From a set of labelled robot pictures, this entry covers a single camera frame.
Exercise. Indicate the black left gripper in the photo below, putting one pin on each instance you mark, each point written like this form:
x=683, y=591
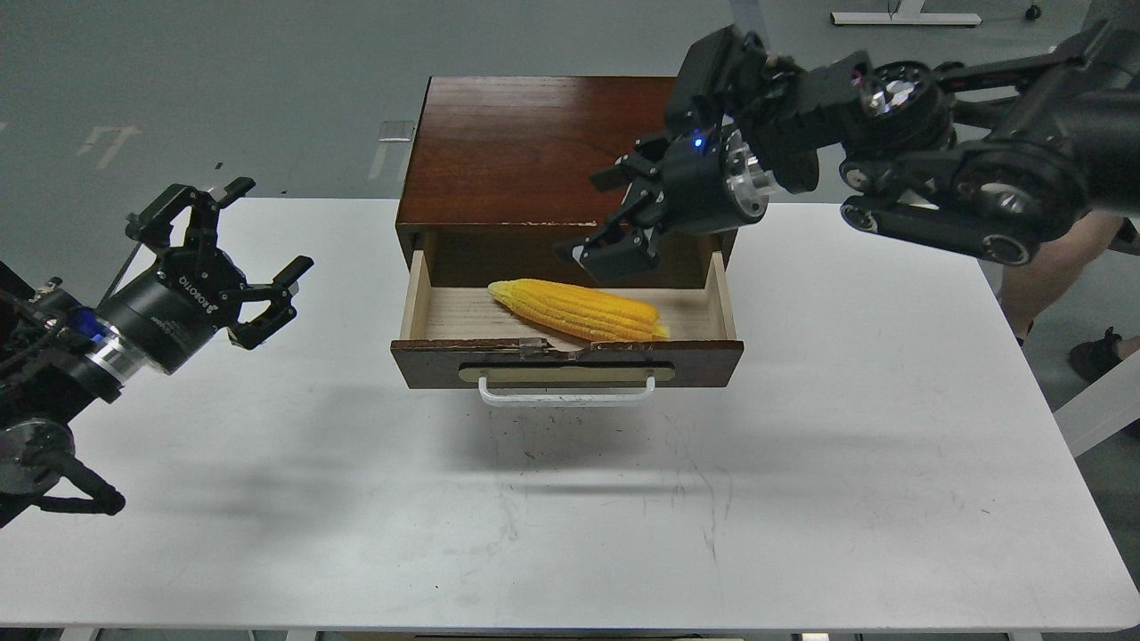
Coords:
x=174, y=312

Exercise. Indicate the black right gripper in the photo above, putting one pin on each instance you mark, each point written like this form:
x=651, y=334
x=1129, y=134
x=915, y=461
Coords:
x=708, y=182

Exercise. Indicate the white stand base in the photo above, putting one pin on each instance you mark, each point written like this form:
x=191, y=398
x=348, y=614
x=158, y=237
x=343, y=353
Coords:
x=906, y=13

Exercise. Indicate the dark wooden drawer cabinet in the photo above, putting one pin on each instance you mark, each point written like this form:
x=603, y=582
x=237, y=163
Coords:
x=500, y=171

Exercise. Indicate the yellow corn cob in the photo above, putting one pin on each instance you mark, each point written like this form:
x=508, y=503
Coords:
x=586, y=313

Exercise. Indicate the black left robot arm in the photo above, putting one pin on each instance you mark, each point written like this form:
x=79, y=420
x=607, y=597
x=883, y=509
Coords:
x=60, y=356

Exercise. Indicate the wooden drawer with white handle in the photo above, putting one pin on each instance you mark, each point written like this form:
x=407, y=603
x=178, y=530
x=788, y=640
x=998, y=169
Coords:
x=459, y=338

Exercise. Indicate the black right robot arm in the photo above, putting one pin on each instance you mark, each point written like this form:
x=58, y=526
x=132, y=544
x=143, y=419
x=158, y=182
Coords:
x=990, y=161

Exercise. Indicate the seated person in black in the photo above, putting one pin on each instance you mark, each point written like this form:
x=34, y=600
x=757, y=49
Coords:
x=1060, y=267

